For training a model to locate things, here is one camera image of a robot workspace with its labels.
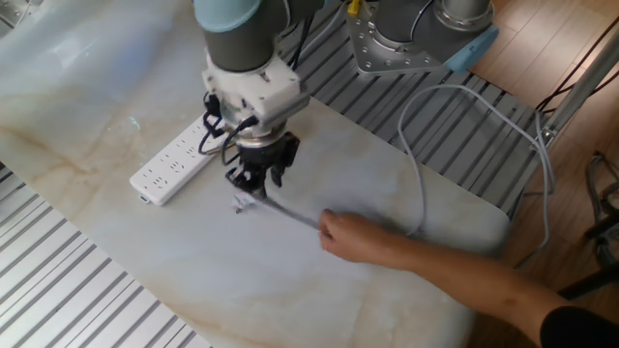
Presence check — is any glossy marble pattern mat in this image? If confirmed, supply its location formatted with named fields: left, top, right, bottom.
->
left=0, top=0, right=513, bottom=348

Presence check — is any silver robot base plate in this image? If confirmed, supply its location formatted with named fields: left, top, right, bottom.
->
left=345, top=0, right=454, bottom=76

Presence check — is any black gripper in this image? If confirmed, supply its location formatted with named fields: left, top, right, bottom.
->
left=224, top=132, right=302, bottom=200

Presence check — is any black shirt sleeve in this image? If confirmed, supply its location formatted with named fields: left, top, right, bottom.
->
left=539, top=304, right=619, bottom=348

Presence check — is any person's right forearm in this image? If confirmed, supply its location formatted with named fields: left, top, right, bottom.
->
left=381, top=236, right=557, bottom=344

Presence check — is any grey power cord with plug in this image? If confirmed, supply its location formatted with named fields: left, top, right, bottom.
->
left=230, top=84, right=557, bottom=272

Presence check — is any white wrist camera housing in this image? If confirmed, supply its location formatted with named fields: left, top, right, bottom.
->
left=200, top=51, right=311, bottom=128

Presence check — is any black gripper cable bundle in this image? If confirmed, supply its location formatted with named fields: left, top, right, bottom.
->
left=197, top=14, right=315, bottom=168

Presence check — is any person's right hand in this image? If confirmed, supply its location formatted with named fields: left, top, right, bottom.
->
left=317, top=208, right=389, bottom=266

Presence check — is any white power strip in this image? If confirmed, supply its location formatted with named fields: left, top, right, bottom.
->
left=128, top=113, right=228, bottom=207

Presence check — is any grey power strip cord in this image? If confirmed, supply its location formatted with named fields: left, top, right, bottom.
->
left=289, top=3, right=349, bottom=67

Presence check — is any black chair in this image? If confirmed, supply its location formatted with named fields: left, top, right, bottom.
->
left=555, top=150, right=619, bottom=296

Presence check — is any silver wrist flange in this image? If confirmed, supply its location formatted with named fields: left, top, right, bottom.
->
left=220, top=103, right=290, bottom=149

